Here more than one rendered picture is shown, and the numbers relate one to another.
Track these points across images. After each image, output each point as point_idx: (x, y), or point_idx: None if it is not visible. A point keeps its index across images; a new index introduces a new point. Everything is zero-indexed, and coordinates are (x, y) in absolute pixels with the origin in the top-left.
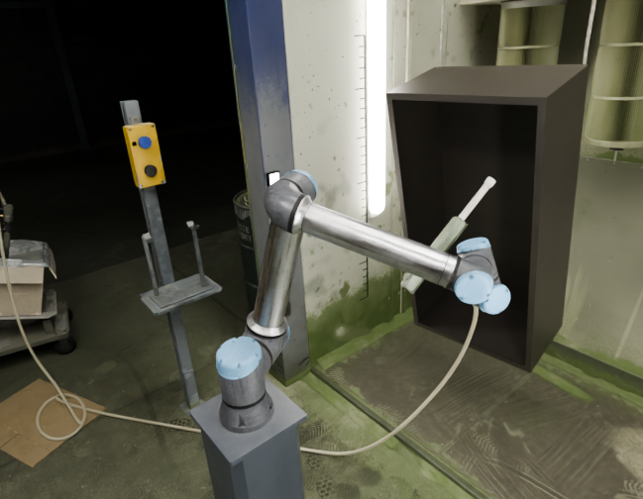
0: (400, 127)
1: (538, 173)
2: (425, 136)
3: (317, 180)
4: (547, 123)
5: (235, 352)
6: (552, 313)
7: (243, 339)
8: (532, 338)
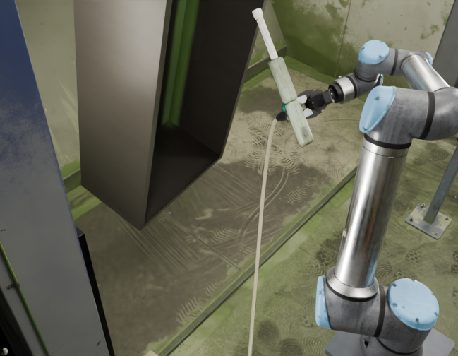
0: (145, 13)
1: None
2: (100, 16)
3: None
4: None
5: (420, 300)
6: (196, 108)
7: (395, 297)
8: (230, 128)
